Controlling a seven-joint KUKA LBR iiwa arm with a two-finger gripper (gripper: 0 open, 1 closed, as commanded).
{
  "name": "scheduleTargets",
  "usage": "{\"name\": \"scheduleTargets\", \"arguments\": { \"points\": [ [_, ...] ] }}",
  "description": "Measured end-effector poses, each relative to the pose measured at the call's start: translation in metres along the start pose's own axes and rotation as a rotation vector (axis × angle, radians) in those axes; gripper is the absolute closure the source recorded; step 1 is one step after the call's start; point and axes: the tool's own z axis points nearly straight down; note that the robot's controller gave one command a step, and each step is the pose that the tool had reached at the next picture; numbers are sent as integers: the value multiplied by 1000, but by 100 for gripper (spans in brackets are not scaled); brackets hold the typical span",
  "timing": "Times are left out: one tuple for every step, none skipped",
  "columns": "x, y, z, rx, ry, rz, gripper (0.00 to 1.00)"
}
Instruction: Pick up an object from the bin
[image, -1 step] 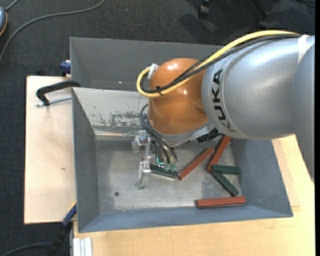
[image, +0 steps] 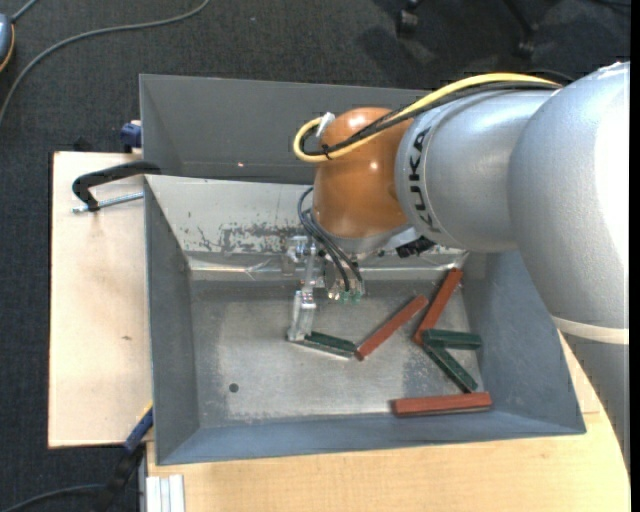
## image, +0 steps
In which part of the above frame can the grey metal bin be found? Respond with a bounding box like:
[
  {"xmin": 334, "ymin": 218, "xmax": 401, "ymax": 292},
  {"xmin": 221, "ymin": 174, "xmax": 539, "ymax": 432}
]
[{"xmin": 138, "ymin": 73, "xmax": 588, "ymax": 467}]

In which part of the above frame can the red-brown flat block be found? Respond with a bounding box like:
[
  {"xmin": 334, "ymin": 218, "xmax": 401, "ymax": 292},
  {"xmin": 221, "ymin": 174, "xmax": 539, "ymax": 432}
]
[
  {"xmin": 390, "ymin": 391, "xmax": 494, "ymax": 418},
  {"xmin": 354, "ymin": 294, "xmax": 430, "ymax": 362},
  {"xmin": 411, "ymin": 267, "xmax": 465, "ymax": 346}
]

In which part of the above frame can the dark green flat block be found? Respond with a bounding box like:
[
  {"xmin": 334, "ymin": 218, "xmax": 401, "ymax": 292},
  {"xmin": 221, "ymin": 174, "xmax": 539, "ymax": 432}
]
[
  {"xmin": 421, "ymin": 328, "xmax": 484, "ymax": 351},
  {"xmin": 424, "ymin": 344, "xmax": 480, "ymax": 394},
  {"xmin": 302, "ymin": 330, "xmax": 358, "ymax": 358}
]

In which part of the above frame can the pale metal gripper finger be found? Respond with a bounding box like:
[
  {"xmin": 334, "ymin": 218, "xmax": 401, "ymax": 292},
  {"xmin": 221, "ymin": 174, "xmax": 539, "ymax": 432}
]
[
  {"xmin": 286, "ymin": 290, "xmax": 306, "ymax": 343},
  {"xmin": 300, "ymin": 291, "xmax": 318, "ymax": 339}
]

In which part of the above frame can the black cylinder on white bracket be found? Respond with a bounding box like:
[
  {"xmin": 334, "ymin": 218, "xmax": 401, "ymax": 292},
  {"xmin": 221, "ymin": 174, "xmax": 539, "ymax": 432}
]
[{"xmin": 357, "ymin": 235, "xmax": 437, "ymax": 262}]

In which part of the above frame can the pale wood flat board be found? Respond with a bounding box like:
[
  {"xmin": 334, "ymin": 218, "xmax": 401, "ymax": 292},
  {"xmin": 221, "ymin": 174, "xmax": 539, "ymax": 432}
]
[{"xmin": 47, "ymin": 150, "xmax": 155, "ymax": 449}]

